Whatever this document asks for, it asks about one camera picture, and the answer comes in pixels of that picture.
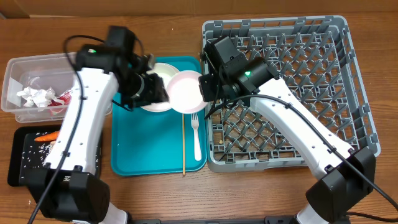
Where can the red snack wrapper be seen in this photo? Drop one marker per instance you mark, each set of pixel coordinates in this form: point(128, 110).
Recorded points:
point(62, 99)

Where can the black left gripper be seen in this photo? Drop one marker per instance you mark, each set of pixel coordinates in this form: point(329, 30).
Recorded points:
point(155, 94)

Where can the clear plastic bin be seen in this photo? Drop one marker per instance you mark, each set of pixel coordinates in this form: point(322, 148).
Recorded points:
point(39, 72)

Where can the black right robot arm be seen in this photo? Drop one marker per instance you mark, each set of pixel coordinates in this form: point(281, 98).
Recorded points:
point(344, 174)

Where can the grey dishwasher rack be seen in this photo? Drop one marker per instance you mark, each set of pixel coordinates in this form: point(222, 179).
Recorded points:
point(316, 58)

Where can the white plastic fork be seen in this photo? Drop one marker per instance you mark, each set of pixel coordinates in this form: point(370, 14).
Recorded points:
point(195, 125)

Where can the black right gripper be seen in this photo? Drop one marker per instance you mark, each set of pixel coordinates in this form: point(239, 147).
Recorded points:
point(210, 83)

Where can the wooden chopstick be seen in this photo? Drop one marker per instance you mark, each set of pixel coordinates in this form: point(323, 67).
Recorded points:
point(183, 146)

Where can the food scraps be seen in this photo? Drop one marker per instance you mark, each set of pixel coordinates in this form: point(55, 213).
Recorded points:
point(34, 154)

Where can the white napkin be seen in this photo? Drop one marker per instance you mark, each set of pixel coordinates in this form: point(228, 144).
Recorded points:
point(37, 97)

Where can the black plastic tray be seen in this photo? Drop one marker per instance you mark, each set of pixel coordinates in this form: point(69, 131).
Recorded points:
point(20, 136)

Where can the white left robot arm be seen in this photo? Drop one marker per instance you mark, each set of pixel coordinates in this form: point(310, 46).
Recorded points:
point(66, 187)

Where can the orange carrot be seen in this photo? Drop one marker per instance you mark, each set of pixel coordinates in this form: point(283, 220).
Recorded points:
point(47, 137)

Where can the pink bowl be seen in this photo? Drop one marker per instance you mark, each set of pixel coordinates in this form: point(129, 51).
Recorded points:
point(184, 92)

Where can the pale green bowl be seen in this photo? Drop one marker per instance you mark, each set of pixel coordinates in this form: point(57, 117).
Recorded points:
point(165, 71)

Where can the teal plastic tray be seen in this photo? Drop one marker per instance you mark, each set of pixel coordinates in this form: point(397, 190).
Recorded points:
point(147, 143)

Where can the pink plate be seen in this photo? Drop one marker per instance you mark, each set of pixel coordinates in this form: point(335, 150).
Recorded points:
point(157, 107)

